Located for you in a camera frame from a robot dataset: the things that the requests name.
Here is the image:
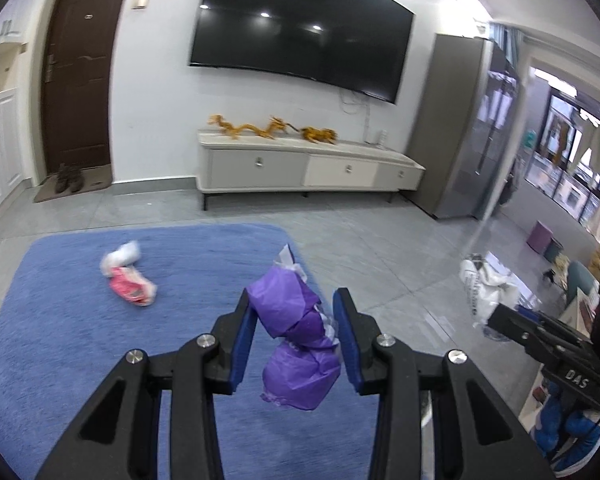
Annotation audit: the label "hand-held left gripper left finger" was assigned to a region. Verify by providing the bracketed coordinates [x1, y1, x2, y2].
[35, 287, 253, 480]

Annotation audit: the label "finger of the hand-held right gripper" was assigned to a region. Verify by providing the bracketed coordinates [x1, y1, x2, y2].
[495, 303, 597, 347]
[485, 316, 548, 358]

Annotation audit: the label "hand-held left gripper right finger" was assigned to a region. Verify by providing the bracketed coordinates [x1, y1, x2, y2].
[331, 287, 556, 480]

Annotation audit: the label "white plastic bag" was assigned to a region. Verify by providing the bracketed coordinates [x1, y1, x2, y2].
[459, 254, 522, 329]

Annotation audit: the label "purple plastic bag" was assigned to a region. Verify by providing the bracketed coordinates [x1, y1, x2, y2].
[245, 243, 342, 412]

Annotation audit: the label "person's right hand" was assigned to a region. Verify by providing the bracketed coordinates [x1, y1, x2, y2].
[536, 392, 600, 477]

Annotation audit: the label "teal chair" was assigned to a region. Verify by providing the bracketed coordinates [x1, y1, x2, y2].
[565, 260, 600, 306]

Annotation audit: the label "purple stool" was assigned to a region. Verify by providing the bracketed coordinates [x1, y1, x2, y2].
[526, 221, 552, 254]

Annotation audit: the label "pink snack packet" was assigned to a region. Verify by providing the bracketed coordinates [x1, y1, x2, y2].
[108, 266, 159, 306]

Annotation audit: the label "white crumpled paper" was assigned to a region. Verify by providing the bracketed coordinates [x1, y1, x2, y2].
[100, 241, 142, 276]

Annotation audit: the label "dark hanging jacket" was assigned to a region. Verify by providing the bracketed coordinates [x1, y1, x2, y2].
[499, 157, 517, 207]

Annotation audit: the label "white television cabinet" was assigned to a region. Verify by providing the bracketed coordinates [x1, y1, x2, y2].
[196, 129, 426, 211]

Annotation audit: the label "blue rug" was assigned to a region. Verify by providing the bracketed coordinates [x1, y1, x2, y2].
[0, 223, 381, 480]

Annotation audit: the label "row of hanging clothes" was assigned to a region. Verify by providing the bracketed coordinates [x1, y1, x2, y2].
[545, 110, 600, 173]

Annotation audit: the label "steel refrigerator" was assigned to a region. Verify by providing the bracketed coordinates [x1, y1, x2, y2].
[437, 37, 520, 222]

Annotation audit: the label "coiled golden dragon ornament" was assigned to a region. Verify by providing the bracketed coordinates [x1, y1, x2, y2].
[300, 126, 339, 145]

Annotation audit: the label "long golden dragon ornament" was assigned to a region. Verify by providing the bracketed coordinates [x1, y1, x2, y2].
[208, 114, 262, 141]

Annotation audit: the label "brown doormat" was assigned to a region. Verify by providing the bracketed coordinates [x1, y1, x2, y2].
[32, 164, 115, 204]

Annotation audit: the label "small golden dragon ornament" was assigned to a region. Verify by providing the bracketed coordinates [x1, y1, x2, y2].
[259, 116, 298, 140]

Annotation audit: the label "brown door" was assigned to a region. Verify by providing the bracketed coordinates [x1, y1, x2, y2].
[40, 0, 137, 187]

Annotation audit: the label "white cables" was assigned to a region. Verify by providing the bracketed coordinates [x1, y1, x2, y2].
[339, 87, 372, 143]

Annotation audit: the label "black wall television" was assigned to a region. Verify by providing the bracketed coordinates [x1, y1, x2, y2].
[188, 0, 415, 105]

